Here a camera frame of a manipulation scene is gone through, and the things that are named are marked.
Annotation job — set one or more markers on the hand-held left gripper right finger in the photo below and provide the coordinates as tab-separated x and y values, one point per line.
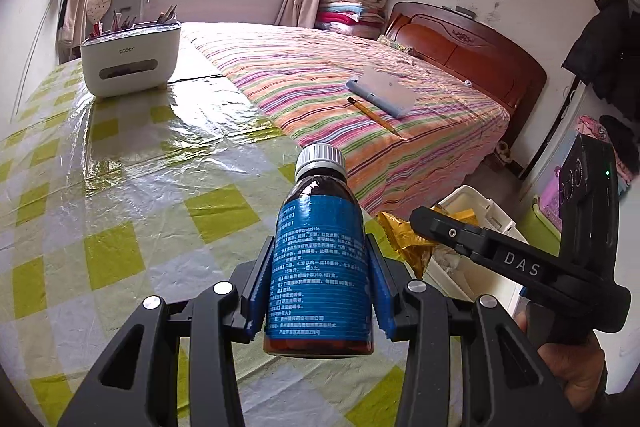
380	292

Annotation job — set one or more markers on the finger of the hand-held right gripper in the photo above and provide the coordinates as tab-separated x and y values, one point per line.
450	229

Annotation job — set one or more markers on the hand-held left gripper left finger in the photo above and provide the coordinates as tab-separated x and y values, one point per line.
262	292

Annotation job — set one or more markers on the white plastic bin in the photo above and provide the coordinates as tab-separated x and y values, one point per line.
492	212

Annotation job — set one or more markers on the gold foil wrapper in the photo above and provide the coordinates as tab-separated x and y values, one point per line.
405	242

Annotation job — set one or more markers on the brown bottle blue label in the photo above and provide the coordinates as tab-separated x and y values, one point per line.
320	257

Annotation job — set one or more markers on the person's right hand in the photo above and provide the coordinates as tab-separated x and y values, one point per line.
570	367

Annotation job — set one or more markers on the pair of slippers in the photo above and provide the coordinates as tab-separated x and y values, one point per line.
503	153

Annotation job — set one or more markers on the yellow pencil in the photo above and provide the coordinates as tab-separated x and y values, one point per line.
372	114

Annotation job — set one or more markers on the white blue pencil case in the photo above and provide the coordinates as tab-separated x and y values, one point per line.
385	92

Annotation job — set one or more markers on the pink garment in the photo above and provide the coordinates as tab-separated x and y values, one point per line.
592	127

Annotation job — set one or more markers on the wooden headboard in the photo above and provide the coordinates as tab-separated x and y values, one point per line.
480	57

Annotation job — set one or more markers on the patterned pillow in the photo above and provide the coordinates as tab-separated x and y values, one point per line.
397	45

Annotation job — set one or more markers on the bed with striped sheet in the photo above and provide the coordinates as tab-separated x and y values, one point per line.
310	97

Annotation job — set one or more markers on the black hanging jacket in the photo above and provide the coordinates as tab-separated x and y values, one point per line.
605	52

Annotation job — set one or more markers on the white tissue box organizer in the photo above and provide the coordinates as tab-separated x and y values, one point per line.
130	62

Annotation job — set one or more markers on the bunch of pens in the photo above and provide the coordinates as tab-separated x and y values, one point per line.
125	22

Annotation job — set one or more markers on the white cabinet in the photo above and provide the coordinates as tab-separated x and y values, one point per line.
130	4

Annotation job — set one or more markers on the beige hanging garment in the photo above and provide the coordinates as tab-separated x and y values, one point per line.
75	2

